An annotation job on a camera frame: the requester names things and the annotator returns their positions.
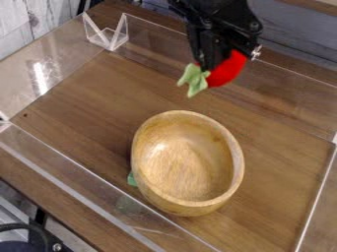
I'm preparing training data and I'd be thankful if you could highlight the green object behind bowl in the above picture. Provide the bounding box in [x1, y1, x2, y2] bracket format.
[126, 172, 136, 188]

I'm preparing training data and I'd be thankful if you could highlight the black cable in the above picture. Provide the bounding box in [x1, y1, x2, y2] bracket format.
[0, 223, 49, 252]

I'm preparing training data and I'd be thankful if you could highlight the black clamp with screw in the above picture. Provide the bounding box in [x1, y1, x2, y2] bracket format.
[27, 220, 73, 252]

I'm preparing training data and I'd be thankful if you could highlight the wooden bowl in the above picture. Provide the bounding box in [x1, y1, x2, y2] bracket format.
[129, 110, 244, 217]

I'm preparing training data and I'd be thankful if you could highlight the red plush strawberry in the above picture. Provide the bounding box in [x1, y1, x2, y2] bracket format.
[176, 49, 247, 97]

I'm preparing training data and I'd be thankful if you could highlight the clear acrylic corner bracket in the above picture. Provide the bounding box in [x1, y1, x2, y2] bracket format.
[81, 13, 128, 51]

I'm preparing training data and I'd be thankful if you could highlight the clear acrylic barrier wall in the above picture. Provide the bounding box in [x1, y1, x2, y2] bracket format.
[0, 5, 337, 252]

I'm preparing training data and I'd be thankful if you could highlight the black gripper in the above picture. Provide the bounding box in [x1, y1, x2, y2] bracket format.
[167, 0, 263, 71]

